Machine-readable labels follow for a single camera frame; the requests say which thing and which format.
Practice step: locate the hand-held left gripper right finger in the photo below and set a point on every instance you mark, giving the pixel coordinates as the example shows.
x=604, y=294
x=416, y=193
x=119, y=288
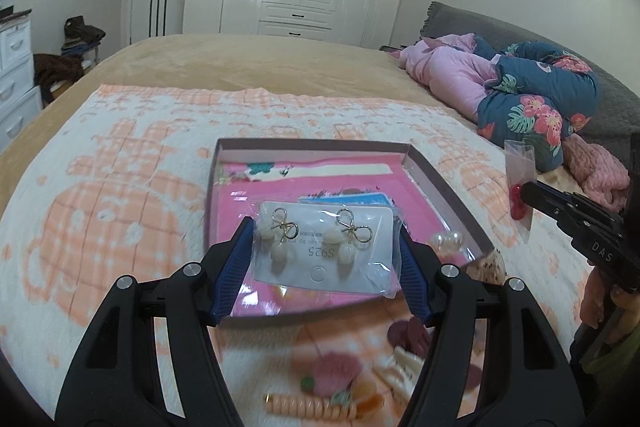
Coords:
x=412, y=274

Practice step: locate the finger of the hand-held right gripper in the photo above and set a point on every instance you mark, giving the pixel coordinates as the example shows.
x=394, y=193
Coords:
x=547, y=196
x=562, y=219

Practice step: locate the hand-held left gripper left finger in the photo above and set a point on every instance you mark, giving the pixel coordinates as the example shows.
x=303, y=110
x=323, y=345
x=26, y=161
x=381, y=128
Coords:
x=235, y=267

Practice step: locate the clear bag with red earrings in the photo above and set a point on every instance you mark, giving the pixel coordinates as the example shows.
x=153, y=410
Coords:
x=520, y=162

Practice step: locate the dark red hair clip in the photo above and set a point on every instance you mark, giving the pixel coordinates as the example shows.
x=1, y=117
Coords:
x=410, y=337

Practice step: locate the bow earring card packet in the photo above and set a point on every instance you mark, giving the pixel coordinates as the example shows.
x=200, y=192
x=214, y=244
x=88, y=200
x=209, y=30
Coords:
x=310, y=267

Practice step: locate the brown cardboard box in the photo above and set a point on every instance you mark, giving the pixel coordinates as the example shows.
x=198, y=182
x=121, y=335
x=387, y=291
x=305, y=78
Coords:
x=225, y=187

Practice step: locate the white hair claw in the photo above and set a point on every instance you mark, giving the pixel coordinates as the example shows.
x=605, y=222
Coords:
x=402, y=369

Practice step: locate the pink plush strawberry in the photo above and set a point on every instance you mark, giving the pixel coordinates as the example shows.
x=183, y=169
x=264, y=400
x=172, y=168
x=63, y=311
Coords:
x=332, y=372

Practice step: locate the person's right hand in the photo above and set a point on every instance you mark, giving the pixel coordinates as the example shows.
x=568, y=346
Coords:
x=593, y=302

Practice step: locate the pink knit cloth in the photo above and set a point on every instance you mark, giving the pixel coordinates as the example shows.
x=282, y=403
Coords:
x=597, y=169

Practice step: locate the blue printed card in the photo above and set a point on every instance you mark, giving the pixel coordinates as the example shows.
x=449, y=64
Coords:
x=370, y=198

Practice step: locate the blue floral quilt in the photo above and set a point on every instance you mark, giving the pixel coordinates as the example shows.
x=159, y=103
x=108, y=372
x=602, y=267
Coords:
x=540, y=107

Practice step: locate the orange white plush blanket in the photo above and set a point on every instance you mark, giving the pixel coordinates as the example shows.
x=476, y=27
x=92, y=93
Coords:
x=125, y=207

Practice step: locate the pink padded garment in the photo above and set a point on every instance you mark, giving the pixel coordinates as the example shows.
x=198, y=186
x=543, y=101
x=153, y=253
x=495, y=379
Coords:
x=450, y=67

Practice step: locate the tan bed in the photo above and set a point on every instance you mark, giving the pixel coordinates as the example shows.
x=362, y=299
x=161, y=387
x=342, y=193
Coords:
x=225, y=57

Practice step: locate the dark brown garment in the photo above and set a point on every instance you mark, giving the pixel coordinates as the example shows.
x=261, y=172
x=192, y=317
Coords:
x=55, y=69

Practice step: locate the pile of folded clothes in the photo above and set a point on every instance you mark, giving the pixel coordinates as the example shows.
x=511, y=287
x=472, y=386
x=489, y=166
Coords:
x=82, y=34

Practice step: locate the white drawer unit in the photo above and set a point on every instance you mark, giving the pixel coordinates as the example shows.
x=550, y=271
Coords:
x=15, y=72

